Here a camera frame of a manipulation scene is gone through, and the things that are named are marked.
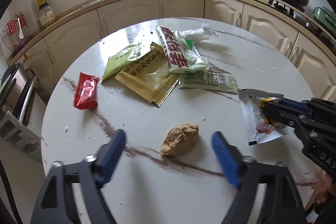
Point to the brown food lump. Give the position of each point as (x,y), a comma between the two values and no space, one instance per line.
(178,138)

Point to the white rolling rack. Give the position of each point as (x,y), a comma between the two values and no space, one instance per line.
(18,134)

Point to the orange hook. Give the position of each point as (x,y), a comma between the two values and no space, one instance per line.
(25,56)

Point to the white foil sachet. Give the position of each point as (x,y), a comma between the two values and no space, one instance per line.
(252,119)

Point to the clear plastic wrap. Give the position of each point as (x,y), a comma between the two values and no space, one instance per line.
(194,33)

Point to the black steel rice cooker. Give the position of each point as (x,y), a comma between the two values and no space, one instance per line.
(15,92)

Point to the round white marble table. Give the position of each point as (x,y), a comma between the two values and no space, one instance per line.
(157,187)

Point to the red snack packet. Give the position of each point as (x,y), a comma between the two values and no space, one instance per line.
(86,90)

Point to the glass jar with white lid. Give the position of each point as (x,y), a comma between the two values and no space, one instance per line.
(47,16)

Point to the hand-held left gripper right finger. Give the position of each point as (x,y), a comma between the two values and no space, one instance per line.
(225,161)

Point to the person's right hand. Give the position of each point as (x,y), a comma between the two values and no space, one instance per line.
(326,186)

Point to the beige kitchen countertop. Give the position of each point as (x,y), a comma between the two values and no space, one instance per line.
(99,1)

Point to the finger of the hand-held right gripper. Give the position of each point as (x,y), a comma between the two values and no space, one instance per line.
(278,115)
(296,106)

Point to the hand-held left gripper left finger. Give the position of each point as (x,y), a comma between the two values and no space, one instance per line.
(113,155)

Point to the green foil packet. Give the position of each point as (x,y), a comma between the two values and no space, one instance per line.
(115,64)

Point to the red white noodle packet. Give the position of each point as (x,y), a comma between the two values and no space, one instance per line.
(176,53)

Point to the black gas stove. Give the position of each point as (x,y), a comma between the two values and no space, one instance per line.
(288,12)

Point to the white green barcode packet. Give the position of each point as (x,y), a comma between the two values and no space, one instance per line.
(210,81)

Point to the yellow foil packet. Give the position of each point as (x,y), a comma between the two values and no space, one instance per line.
(149,77)

